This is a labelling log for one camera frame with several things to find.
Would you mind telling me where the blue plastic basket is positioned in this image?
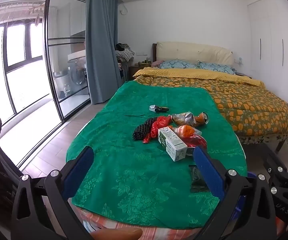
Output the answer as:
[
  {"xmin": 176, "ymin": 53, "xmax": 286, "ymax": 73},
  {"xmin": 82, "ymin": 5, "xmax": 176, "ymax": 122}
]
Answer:
[{"xmin": 230, "ymin": 171, "xmax": 257, "ymax": 222}]

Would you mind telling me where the pile of clothes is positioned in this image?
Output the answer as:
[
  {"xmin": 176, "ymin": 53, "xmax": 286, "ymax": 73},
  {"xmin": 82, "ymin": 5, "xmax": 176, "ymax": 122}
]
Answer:
[{"xmin": 115, "ymin": 42, "xmax": 136, "ymax": 62}]

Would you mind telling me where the orange plastic bag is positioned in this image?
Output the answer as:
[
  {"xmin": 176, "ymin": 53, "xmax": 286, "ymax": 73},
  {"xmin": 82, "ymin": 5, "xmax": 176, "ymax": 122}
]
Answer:
[{"xmin": 173, "ymin": 125, "xmax": 202, "ymax": 138}]

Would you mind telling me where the black mesh net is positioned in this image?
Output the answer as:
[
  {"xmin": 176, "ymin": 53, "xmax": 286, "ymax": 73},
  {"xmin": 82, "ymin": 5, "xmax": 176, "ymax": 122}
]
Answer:
[{"xmin": 132, "ymin": 117, "xmax": 158, "ymax": 141}]

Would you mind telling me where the crushed orange can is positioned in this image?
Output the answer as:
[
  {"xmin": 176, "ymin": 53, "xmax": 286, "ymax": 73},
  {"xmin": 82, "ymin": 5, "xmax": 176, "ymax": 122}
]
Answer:
[{"xmin": 193, "ymin": 112, "xmax": 209, "ymax": 128}]

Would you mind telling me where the pink striped sheet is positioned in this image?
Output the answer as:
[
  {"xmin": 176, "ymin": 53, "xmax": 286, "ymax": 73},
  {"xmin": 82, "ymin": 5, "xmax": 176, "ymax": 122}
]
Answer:
[{"xmin": 83, "ymin": 205, "xmax": 199, "ymax": 240}]

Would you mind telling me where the leaf print bed skirt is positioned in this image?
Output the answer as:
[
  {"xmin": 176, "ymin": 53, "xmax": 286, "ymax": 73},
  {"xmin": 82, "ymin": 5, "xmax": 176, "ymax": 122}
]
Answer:
[{"xmin": 237, "ymin": 132, "xmax": 288, "ymax": 146}]

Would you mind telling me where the cream headboard cushion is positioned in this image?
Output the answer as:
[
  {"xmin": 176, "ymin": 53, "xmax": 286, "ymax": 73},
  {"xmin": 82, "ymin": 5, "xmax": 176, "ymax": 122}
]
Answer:
[{"xmin": 156, "ymin": 41, "xmax": 235, "ymax": 67}]

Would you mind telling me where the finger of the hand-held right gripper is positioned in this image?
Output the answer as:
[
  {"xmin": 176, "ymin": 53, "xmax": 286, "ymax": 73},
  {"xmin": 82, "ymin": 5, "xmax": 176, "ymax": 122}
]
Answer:
[{"xmin": 258, "ymin": 144, "xmax": 288, "ymax": 188}]

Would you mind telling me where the grey blue curtain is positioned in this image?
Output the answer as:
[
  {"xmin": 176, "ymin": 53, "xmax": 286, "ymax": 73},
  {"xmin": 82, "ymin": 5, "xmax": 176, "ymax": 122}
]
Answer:
[{"xmin": 85, "ymin": 0, "xmax": 126, "ymax": 105}]

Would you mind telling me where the wooden nightstand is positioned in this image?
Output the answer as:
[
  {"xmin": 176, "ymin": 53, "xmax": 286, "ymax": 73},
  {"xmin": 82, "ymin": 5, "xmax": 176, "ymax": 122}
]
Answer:
[{"xmin": 128, "ymin": 64, "xmax": 152, "ymax": 81}]

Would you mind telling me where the small silver black wrapper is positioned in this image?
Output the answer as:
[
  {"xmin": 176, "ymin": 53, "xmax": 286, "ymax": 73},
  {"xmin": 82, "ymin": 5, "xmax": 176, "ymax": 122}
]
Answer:
[{"xmin": 148, "ymin": 104, "xmax": 170, "ymax": 113}]

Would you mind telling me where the green patterned cloth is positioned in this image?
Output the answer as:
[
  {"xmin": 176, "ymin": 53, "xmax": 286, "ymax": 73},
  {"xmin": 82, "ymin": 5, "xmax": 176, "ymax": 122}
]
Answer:
[{"xmin": 66, "ymin": 80, "xmax": 248, "ymax": 229}]

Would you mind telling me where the white green drink carton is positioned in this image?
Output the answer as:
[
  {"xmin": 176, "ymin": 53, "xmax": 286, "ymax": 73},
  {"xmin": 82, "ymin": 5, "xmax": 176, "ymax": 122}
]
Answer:
[{"xmin": 158, "ymin": 127, "xmax": 187, "ymax": 162}]

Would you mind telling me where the red plastic bag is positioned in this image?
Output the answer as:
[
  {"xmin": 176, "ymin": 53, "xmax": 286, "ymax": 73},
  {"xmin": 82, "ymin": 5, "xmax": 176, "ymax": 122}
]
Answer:
[{"xmin": 143, "ymin": 116, "xmax": 172, "ymax": 144}]

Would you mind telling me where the black framed glass sliding door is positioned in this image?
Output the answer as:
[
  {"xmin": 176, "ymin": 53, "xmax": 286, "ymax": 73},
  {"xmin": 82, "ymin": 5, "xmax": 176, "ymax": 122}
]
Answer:
[{"xmin": 42, "ymin": 0, "xmax": 92, "ymax": 123}]

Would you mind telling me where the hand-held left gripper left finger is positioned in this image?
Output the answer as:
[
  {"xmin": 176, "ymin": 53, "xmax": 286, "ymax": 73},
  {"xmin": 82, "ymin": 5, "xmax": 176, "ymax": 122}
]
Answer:
[{"xmin": 11, "ymin": 145, "xmax": 95, "ymax": 240}]

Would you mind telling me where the black framed window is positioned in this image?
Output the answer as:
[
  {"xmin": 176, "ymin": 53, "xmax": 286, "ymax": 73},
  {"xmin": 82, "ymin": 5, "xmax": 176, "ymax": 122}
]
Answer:
[{"xmin": 0, "ymin": 17, "xmax": 44, "ymax": 128}]

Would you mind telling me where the red can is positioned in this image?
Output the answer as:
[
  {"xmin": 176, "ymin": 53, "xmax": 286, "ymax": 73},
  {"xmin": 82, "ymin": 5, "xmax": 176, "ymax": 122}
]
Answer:
[{"xmin": 184, "ymin": 134, "xmax": 207, "ymax": 155}]

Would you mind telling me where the white wardrobe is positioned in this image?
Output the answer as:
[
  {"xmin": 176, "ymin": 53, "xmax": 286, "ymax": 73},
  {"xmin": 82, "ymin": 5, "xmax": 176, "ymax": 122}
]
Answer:
[{"xmin": 247, "ymin": 0, "xmax": 288, "ymax": 125}]

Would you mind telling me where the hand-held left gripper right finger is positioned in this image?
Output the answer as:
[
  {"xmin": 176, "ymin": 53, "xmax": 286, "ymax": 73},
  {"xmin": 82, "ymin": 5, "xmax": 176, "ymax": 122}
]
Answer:
[{"xmin": 193, "ymin": 145, "xmax": 278, "ymax": 240}]

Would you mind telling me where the dark green packet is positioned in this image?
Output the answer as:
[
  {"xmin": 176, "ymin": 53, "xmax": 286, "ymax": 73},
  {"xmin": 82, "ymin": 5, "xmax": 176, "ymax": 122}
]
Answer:
[{"xmin": 188, "ymin": 164, "xmax": 209, "ymax": 193}]

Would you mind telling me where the silver foil wrapper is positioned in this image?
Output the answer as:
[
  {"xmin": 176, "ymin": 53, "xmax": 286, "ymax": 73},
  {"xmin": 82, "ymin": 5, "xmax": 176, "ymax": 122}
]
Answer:
[{"xmin": 171, "ymin": 112, "xmax": 197, "ymax": 128}]

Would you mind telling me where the teal floral pillow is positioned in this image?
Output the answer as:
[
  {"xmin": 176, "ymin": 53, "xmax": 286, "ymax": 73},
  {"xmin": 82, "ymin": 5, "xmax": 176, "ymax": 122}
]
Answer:
[
  {"xmin": 158, "ymin": 59, "xmax": 199, "ymax": 70},
  {"xmin": 198, "ymin": 62, "xmax": 235, "ymax": 75}
]

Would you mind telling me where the bed with orange floral quilt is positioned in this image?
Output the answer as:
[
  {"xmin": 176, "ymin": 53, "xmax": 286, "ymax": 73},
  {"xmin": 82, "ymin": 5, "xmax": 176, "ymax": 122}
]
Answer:
[{"xmin": 133, "ymin": 67, "xmax": 288, "ymax": 138}]

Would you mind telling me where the person's left hand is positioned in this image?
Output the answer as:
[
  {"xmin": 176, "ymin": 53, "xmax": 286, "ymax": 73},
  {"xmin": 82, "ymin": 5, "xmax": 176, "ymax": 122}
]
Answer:
[{"xmin": 89, "ymin": 227, "xmax": 143, "ymax": 240}]

